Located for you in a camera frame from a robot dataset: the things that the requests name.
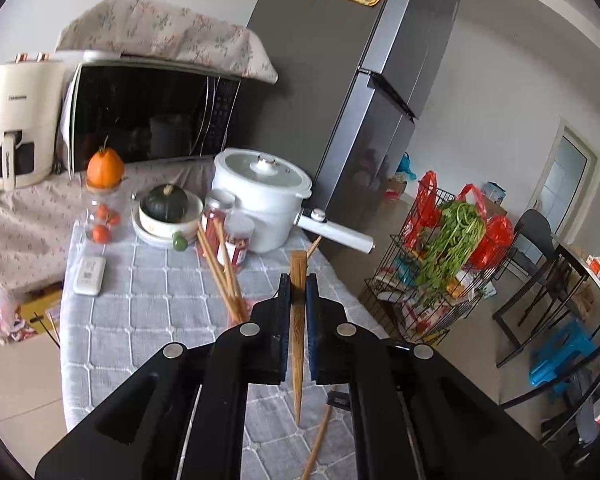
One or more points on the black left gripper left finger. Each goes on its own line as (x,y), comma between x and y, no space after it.
(181,415)

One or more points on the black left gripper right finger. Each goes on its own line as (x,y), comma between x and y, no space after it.
(415,416)

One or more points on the wooden chopstick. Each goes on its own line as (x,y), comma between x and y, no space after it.
(298,274)
(227,266)
(233,305)
(316,448)
(313,247)

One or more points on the wooden chopstick on table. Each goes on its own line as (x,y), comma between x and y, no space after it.
(316,448)

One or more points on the grey quilted table cloth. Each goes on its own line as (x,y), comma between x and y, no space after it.
(152,296)

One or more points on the wooden chopstick in holder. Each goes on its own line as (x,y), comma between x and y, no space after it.
(233,305)
(313,247)
(227,266)

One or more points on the white remote control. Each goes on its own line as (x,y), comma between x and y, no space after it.
(89,276)

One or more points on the green lime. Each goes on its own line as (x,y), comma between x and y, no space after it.
(179,242)

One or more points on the blue plastic stool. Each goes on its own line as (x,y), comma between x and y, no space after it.
(559,353)

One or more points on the black metal chair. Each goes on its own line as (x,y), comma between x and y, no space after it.
(550,278)

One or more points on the green leafy vegetables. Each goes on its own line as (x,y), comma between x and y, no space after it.
(462,227)

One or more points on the red plastic bag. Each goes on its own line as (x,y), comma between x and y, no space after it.
(499,233)

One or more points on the small red tomato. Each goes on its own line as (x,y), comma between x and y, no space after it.
(107,216)
(101,234)

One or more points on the dark green squash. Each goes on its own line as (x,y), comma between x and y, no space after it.
(166,203)

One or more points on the red labelled glass jar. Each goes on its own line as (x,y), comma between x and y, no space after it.
(217,204)

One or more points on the floral table cloth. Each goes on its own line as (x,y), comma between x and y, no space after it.
(36,223)

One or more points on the orange citrus fruit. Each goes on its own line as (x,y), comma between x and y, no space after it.
(105,169)

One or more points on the black microwave oven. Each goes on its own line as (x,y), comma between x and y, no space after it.
(144,110)

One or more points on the grey refrigerator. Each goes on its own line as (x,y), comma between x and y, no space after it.
(352,82)

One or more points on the white air fryer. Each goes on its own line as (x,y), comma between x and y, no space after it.
(30,98)

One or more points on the floral cloth cover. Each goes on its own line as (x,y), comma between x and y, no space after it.
(157,29)

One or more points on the black wire rack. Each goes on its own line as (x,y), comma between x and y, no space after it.
(413,313)

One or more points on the white pot with handle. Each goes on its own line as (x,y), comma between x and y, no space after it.
(271,192)

